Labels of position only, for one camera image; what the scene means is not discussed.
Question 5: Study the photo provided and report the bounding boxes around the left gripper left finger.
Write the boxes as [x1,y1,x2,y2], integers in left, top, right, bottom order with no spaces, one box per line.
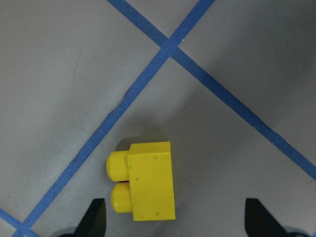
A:
[58,198,107,237]

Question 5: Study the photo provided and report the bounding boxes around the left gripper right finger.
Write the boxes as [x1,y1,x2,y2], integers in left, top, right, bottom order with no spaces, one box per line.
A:
[244,198,308,237]

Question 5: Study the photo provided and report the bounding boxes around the yellow toy block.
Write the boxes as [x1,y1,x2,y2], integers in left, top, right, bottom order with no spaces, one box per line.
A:
[106,141,176,221]

